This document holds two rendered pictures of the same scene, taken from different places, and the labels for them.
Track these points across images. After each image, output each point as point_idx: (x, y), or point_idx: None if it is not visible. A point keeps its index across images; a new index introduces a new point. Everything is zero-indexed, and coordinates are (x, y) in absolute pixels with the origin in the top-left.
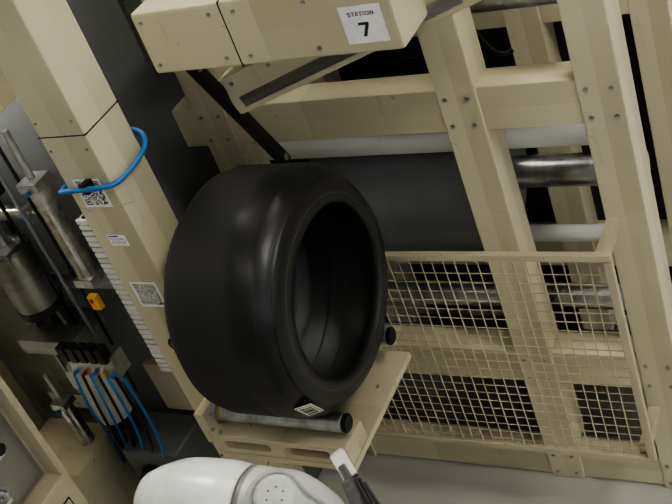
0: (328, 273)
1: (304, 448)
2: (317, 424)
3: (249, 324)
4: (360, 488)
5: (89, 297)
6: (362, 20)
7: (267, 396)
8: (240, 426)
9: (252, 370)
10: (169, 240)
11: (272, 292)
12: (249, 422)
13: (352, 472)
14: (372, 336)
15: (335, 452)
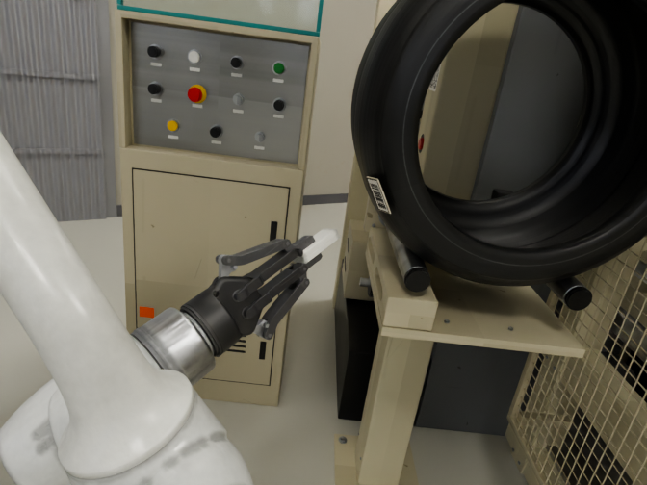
0: (598, 205)
1: (379, 274)
2: (401, 258)
3: (396, 15)
4: (279, 261)
5: None
6: None
7: (356, 133)
8: (386, 235)
9: (362, 81)
10: (487, 30)
11: None
12: (386, 228)
13: (304, 250)
14: (546, 252)
15: (328, 229)
